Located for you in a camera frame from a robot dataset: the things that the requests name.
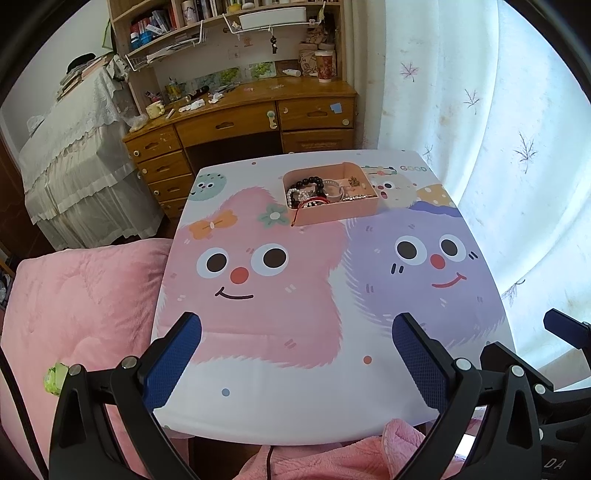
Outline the white hanging basket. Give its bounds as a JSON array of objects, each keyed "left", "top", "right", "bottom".
[{"left": 223, "top": 7, "right": 324, "bottom": 35}]

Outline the small green packet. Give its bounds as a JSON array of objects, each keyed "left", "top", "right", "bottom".
[{"left": 44, "top": 362, "right": 70, "bottom": 397}]

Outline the pink quilted blanket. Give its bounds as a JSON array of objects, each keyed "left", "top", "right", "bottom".
[{"left": 0, "top": 237, "right": 185, "bottom": 480}]

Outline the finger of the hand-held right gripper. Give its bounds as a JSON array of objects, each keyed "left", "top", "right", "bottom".
[
  {"left": 543, "top": 308, "right": 591, "bottom": 348},
  {"left": 479, "top": 342, "right": 555, "bottom": 402}
]

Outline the white wire rack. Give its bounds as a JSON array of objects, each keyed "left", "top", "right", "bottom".
[{"left": 126, "top": 21, "right": 206, "bottom": 72}]

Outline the stack of books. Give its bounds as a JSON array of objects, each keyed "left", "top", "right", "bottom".
[{"left": 58, "top": 53, "right": 114, "bottom": 100}]

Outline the white lace bed cover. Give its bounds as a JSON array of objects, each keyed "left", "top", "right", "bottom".
[{"left": 18, "top": 69, "right": 164, "bottom": 252}]

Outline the wooden bookshelf hutch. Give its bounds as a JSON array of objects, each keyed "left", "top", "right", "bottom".
[{"left": 106, "top": 0, "right": 347, "bottom": 121}]

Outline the red paper cup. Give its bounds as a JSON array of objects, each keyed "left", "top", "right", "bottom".
[{"left": 315, "top": 51, "right": 337, "bottom": 84}]

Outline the pink fleece clothing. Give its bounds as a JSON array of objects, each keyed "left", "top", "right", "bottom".
[{"left": 235, "top": 418, "right": 462, "bottom": 480}]

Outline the pink plastic tray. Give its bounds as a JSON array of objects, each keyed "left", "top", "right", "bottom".
[{"left": 281, "top": 161, "right": 380, "bottom": 228}]

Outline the wooden desk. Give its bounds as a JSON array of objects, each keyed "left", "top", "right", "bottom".
[{"left": 122, "top": 76, "right": 360, "bottom": 220}]

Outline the crumpled white tissue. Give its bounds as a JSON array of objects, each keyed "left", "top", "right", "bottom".
[{"left": 179, "top": 92, "right": 225, "bottom": 114}]

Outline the red string bracelet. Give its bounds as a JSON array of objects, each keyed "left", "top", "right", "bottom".
[{"left": 292, "top": 196, "right": 329, "bottom": 228}]

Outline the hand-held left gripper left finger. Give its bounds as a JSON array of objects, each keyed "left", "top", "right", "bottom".
[{"left": 48, "top": 311, "right": 203, "bottom": 480}]

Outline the white leaf print curtain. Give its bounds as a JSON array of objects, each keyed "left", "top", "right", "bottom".
[{"left": 355, "top": 0, "right": 591, "bottom": 370}]

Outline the black bead bracelet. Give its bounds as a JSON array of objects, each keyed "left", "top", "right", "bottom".
[{"left": 288, "top": 174, "right": 326, "bottom": 192}]

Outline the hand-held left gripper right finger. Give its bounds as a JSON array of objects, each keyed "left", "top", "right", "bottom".
[{"left": 392, "top": 312, "right": 543, "bottom": 480}]

